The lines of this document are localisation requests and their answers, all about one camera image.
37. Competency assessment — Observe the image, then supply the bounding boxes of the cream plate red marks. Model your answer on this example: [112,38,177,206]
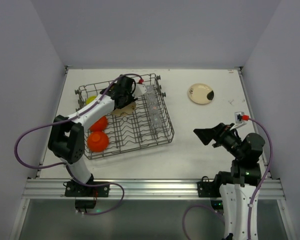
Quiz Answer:
[111,102,137,117]

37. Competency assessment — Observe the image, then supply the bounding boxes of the orange bowl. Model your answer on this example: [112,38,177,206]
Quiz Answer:
[87,131,109,153]
[89,116,108,132]

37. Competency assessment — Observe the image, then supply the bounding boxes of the cream plate black brushstroke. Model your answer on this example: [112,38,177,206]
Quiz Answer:
[187,83,215,105]

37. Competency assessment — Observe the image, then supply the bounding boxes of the grey wire dish rack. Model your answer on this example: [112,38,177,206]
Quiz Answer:
[84,73,175,160]

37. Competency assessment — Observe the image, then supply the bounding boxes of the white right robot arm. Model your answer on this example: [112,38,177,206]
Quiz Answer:
[193,123,265,240]

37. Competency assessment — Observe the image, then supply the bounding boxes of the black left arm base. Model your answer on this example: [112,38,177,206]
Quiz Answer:
[63,177,110,214]

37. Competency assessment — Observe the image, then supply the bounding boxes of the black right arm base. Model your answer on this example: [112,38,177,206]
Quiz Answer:
[196,171,241,211]

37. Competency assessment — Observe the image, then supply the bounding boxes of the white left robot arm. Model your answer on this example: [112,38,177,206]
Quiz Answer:
[47,74,147,185]

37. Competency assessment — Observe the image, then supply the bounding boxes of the clear glass cup farthest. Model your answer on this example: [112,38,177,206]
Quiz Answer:
[145,85,154,94]

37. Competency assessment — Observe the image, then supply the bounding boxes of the clear glass cup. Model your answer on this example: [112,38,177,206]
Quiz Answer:
[145,85,154,94]
[150,114,163,130]
[146,93,157,105]
[148,104,160,116]

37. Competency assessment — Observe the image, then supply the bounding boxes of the lime green bowl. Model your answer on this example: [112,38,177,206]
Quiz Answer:
[85,95,97,105]

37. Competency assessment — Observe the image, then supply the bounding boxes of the clear glass cup nearest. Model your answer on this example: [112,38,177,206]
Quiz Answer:
[150,114,163,130]

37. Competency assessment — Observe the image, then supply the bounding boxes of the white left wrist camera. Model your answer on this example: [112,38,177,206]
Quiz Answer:
[134,83,147,98]

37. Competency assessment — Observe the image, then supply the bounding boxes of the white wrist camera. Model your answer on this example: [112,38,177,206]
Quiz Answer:
[231,111,250,130]
[134,83,147,98]

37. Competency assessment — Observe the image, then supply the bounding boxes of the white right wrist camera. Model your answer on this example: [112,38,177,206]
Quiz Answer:
[231,111,250,130]

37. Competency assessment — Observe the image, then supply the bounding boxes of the aluminium mounting rail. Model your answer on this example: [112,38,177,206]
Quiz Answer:
[21,178,285,200]

